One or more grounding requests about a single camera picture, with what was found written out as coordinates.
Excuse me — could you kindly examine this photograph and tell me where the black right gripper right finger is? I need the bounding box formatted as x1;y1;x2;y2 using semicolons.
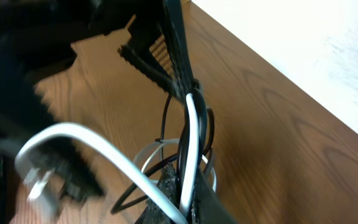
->
191;169;237;224

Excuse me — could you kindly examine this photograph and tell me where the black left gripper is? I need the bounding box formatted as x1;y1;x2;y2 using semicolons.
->
0;0;194;103

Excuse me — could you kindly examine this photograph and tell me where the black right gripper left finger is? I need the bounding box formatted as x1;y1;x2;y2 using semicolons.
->
135;164;182;224

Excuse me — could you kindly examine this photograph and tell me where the black USB cable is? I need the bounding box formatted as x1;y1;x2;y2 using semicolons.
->
109;88;216;215

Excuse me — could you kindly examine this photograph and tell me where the white USB cable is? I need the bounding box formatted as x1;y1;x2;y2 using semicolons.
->
14;93;218;224

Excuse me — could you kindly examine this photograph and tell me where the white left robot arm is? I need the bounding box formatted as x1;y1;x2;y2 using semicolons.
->
0;0;195;143

